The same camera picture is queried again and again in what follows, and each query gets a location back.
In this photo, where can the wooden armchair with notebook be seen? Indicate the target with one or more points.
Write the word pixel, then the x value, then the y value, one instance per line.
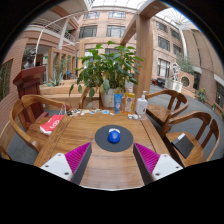
pixel 196 116

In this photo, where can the red and white package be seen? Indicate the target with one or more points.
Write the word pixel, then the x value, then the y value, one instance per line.
pixel 51 125

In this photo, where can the blue and white computer mouse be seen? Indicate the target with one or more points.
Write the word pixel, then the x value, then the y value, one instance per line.
pixel 114 136

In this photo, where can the blue squeeze tube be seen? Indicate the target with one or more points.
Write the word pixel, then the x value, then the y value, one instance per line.
pixel 118 103

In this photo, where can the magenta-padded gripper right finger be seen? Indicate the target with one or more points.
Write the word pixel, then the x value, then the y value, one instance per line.
pixel 161 165

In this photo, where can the wooden armchair with empty seat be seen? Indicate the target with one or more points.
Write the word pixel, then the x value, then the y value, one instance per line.
pixel 160 113

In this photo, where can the small white packet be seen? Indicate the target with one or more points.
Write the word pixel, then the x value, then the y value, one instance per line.
pixel 134 116

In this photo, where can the white pump dispenser bottle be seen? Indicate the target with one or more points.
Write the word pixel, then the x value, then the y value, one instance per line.
pixel 141 106

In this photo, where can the wooden armchair with red package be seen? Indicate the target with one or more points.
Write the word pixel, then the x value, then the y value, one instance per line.
pixel 18 113

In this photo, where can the black notebook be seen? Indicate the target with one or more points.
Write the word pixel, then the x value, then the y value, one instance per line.
pixel 182 146

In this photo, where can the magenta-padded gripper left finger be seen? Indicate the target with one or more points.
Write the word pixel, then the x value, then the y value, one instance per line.
pixel 58 165

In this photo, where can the round dark grey mouse pad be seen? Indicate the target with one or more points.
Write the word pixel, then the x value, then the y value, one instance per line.
pixel 101 140

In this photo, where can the dark wooden pedestal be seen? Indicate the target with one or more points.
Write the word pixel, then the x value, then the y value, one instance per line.
pixel 28 85

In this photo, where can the white stone statue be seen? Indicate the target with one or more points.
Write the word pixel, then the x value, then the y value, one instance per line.
pixel 175 71

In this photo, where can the large green potted plant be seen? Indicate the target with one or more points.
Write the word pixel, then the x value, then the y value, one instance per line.
pixel 110 68

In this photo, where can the dark bust sculpture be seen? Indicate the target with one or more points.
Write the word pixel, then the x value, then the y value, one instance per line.
pixel 29 60

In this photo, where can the wooden chair behind plant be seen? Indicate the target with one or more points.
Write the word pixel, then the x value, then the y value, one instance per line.
pixel 83 98

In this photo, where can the yellow flowering potted plant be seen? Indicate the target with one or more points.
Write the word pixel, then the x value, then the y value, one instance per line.
pixel 202 95

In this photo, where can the yellow liquid soap bottle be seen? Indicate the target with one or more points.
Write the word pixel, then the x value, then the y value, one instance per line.
pixel 129 103

